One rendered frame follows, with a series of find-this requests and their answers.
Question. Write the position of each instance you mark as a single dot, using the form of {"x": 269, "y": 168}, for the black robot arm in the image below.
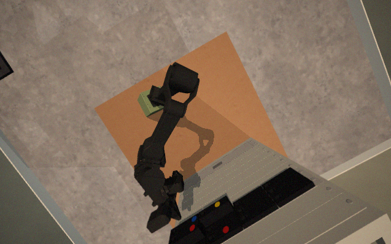
{"x": 151, "y": 154}

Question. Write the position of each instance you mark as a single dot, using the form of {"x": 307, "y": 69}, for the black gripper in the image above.
{"x": 167, "y": 209}

